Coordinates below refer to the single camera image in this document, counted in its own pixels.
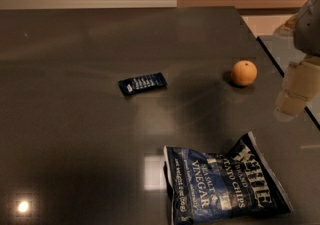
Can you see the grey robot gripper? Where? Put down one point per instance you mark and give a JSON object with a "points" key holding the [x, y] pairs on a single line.
{"points": [[308, 30]]}

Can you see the orange fruit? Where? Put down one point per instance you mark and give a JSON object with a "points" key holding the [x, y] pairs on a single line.
{"points": [[244, 73]]}

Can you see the small dark blue snack packet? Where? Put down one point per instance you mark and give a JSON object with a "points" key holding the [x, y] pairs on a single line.
{"points": [[139, 84]]}

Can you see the blue Kettle chips bag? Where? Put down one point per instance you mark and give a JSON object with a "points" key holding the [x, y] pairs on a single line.
{"points": [[210, 187]]}

